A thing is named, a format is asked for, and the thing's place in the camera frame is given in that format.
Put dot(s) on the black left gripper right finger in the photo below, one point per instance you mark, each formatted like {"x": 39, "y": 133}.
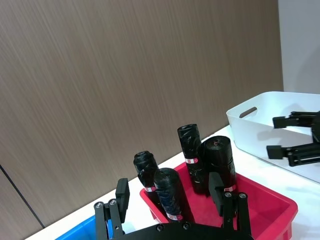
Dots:
{"x": 217, "y": 195}

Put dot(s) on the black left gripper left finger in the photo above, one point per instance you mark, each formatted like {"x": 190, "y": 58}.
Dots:
{"x": 122, "y": 197}

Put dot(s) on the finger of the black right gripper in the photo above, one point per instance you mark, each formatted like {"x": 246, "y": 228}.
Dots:
{"x": 297, "y": 120}
{"x": 297, "y": 152}

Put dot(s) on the thick black bag roll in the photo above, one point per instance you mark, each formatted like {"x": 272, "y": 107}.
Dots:
{"x": 220, "y": 157}

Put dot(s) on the red plastic tray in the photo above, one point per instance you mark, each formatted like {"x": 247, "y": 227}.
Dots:
{"x": 265, "y": 207}

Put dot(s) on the blue plastic tray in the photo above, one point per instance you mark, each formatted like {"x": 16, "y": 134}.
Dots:
{"x": 82, "y": 231}

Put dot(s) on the slim black bag roll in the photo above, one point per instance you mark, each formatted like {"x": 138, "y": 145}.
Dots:
{"x": 190, "y": 150}

